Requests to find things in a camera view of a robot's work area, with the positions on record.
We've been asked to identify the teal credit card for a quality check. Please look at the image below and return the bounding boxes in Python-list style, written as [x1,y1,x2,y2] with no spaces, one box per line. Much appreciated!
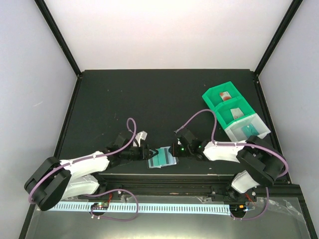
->
[241,124,259,138]
[148,147,175,169]

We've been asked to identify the black card holder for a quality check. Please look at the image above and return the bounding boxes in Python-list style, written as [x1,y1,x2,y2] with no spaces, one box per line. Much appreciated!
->
[147,146,180,169]

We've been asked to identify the white card black stripe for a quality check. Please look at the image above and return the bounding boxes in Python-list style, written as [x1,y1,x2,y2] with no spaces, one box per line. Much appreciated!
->
[230,108,244,120]

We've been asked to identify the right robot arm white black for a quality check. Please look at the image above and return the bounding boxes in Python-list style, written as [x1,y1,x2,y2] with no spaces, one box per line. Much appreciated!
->
[169,129,289,202]

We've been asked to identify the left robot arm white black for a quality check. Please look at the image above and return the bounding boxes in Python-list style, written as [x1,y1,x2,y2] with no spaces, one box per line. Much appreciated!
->
[24,131,159,211]

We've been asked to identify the red white card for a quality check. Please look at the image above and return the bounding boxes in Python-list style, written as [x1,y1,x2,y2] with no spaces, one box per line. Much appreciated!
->
[219,91,232,101]

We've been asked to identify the white translucent bin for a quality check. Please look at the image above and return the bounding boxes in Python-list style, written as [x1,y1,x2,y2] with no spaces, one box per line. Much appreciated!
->
[225,113,271,142]

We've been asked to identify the green bin middle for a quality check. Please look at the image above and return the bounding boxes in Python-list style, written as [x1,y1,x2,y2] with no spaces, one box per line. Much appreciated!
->
[215,97,255,129]

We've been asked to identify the green bin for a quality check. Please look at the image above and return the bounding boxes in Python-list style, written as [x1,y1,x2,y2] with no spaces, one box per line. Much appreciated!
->
[215,97,255,129]
[202,81,242,111]

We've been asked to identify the green bin far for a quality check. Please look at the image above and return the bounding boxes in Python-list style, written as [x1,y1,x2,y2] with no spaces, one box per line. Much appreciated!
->
[202,81,242,111]

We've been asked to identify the left controller board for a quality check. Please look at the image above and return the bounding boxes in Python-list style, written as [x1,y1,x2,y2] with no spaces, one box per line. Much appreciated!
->
[91,202,109,210]

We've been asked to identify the controller board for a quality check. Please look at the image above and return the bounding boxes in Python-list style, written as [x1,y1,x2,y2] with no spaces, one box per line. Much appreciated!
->
[91,202,109,210]
[229,204,255,212]

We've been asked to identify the right controller board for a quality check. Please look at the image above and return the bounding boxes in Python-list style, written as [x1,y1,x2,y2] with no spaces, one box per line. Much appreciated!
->
[229,204,255,212]

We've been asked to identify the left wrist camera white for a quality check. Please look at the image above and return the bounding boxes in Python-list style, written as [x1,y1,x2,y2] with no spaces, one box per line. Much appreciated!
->
[133,131,148,147]

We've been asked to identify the black aluminium rail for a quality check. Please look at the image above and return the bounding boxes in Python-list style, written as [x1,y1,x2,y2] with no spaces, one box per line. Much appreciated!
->
[97,173,302,197]

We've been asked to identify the purple cable loop front left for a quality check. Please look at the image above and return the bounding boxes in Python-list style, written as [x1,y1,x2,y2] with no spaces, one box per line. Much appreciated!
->
[90,188,142,222]

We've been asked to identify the purple cable loop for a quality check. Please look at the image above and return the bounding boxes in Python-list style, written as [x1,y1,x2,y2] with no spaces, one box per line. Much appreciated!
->
[90,188,142,222]
[229,186,271,222]

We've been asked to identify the white slotted cable duct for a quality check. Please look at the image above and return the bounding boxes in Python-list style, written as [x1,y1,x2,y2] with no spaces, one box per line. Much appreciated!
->
[50,202,230,216]

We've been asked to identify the purple cable loop front right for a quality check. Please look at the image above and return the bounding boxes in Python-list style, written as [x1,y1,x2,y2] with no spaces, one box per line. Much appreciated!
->
[229,186,271,222]

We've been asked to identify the left frame post black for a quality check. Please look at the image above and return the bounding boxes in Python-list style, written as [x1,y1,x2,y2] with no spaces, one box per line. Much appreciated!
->
[34,0,82,77]

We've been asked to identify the frame post black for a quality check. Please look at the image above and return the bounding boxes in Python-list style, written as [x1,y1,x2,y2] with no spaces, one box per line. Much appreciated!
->
[34,0,82,77]
[254,0,303,77]

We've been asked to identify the right frame post black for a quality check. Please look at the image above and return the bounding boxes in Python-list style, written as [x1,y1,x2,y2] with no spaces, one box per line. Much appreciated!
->
[254,0,303,77]

